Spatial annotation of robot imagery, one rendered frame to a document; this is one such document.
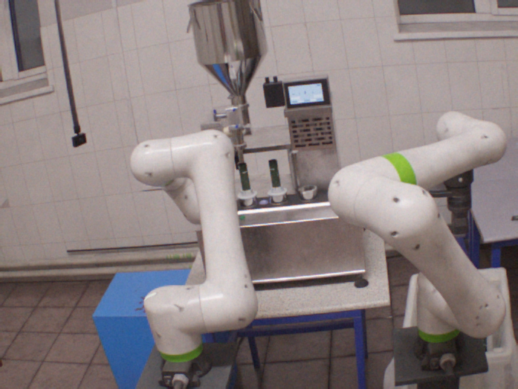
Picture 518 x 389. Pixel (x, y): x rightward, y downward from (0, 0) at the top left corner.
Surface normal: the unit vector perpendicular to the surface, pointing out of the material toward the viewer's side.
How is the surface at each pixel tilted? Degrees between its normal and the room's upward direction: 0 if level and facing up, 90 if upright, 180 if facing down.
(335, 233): 90
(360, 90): 90
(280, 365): 0
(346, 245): 90
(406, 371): 0
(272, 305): 0
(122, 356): 90
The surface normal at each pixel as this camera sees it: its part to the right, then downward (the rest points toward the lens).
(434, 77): -0.10, 0.37
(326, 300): -0.15, -0.92
